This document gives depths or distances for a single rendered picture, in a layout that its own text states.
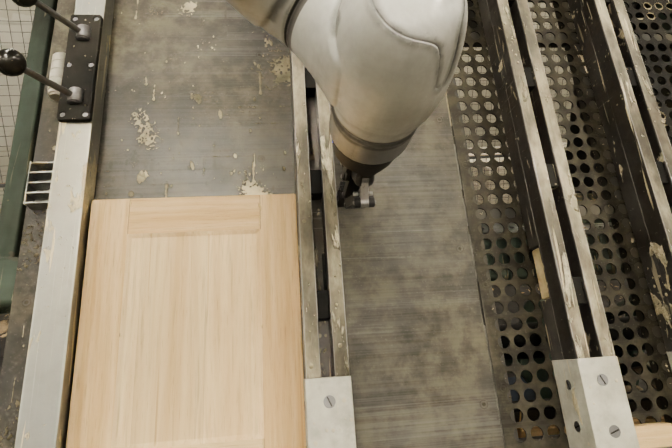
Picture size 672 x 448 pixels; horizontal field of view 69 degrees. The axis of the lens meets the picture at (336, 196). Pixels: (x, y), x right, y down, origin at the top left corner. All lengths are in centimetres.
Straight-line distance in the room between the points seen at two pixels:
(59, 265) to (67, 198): 10
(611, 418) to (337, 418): 37
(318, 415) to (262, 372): 11
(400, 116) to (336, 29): 9
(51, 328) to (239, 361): 26
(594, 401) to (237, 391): 49
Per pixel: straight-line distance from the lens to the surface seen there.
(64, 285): 79
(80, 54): 93
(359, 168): 54
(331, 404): 69
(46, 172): 87
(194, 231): 78
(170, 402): 76
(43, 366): 78
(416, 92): 38
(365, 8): 36
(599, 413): 81
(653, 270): 95
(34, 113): 103
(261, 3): 43
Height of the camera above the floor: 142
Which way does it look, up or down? 15 degrees down
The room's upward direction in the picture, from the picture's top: straight up
